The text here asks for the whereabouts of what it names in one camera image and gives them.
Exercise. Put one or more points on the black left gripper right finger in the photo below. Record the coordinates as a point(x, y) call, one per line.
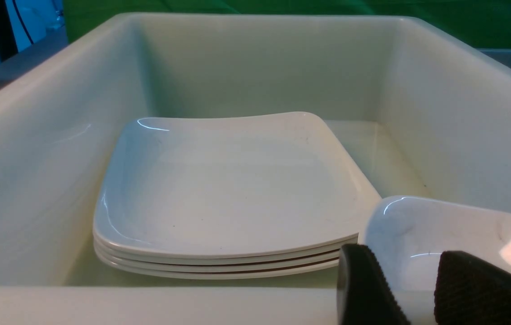
point(471, 291)

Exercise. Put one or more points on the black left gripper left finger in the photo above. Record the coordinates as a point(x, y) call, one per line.
point(363, 295)

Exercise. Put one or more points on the white small square bowl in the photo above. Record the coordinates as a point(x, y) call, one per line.
point(408, 235)

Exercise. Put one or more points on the stack of white square plates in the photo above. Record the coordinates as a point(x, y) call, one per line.
point(236, 198)

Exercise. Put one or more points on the large white plastic tub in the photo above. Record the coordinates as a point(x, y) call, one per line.
point(421, 113)

